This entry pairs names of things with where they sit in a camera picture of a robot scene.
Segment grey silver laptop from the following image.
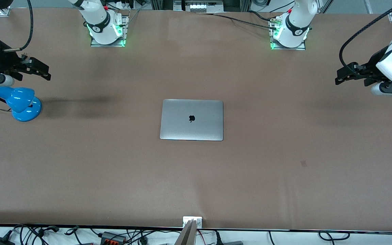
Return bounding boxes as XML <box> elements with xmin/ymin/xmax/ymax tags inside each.
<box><xmin>160</xmin><ymin>99</ymin><xmax>224</xmax><ymax>141</ymax></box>

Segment blue desk lamp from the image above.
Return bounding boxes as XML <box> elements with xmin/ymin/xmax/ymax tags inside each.
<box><xmin>0</xmin><ymin>86</ymin><xmax>43</xmax><ymax>122</ymax></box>

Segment white power strip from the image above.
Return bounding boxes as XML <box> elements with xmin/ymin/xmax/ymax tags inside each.
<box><xmin>174</xmin><ymin>0</ymin><xmax>224</xmax><ymax>13</ymax></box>

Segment black orange power adapter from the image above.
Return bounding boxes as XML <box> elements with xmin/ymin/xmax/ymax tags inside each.
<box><xmin>100</xmin><ymin>231</ymin><xmax>127</xmax><ymax>244</ymax></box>

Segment grey aluminium bar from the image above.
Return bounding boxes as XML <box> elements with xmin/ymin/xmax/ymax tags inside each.
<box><xmin>174</xmin><ymin>219</ymin><xmax>197</xmax><ymax>245</ymax></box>

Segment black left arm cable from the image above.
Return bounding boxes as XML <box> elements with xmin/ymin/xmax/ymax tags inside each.
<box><xmin>339</xmin><ymin>0</ymin><xmax>392</xmax><ymax>74</ymax></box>

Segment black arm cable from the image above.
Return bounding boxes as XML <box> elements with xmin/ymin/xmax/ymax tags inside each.
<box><xmin>3</xmin><ymin>0</ymin><xmax>34</xmax><ymax>53</ymax></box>
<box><xmin>339</xmin><ymin>0</ymin><xmax>392</xmax><ymax>74</ymax></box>

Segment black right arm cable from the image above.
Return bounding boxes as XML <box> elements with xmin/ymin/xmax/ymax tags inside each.
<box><xmin>3</xmin><ymin>0</ymin><xmax>34</xmax><ymax>53</ymax></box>

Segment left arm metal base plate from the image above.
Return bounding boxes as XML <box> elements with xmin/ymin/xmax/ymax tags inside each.
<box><xmin>269</xmin><ymin>16</ymin><xmax>307</xmax><ymax>51</ymax></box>

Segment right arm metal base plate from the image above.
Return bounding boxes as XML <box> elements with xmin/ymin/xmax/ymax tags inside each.
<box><xmin>90</xmin><ymin>14</ymin><xmax>130</xmax><ymax>48</ymax></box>

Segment long black table cable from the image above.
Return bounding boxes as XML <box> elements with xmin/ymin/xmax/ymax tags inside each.
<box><xmin>196</xmin><ymin>12</ymin><xmax>278</xmax><ymax>30</ymax></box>

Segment black cable connector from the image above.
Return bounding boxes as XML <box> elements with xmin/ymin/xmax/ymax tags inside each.
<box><xmin>37</xmin><ymin>225</ymin><xmax>60</xmax><ymax>238</ymax></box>

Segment black looped cable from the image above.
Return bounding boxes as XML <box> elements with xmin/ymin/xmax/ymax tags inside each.
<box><xmin>318</xmin><ymin>230</ymin><xmax>350</xmax><ymax>241</ymax></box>

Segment white table edge bracket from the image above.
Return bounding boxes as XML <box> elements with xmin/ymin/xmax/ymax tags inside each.
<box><xmin>183</xmin><ymin>216</ymin><xmax>203</xmax><ymax>228</ymax></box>

